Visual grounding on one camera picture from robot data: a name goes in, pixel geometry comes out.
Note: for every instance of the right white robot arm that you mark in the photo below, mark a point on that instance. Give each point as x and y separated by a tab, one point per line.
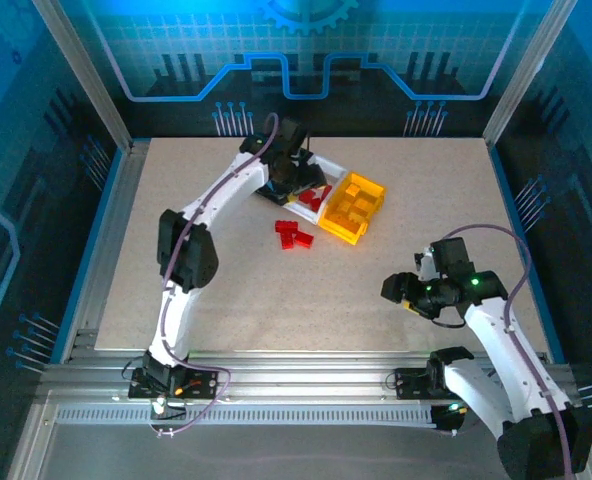
491	340

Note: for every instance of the black plastic bin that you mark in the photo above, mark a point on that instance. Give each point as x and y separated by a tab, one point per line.
265	192

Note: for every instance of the white plastic bin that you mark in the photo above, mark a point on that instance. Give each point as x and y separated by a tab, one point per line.
333	167

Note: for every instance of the yellow plastic bin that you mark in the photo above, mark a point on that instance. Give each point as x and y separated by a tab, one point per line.
338	227

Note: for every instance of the black controller box with LEDs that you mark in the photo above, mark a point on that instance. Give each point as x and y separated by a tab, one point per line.
448	420

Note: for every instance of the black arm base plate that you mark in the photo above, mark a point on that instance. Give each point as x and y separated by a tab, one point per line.
206	382
408	382

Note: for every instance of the aluminium table rail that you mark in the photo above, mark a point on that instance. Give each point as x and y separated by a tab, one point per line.
301	375

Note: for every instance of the aluminium side rail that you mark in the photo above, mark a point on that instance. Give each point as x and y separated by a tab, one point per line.
126	175

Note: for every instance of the aluminium frame post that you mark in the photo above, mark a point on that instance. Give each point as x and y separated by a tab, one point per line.
526	75
83	75

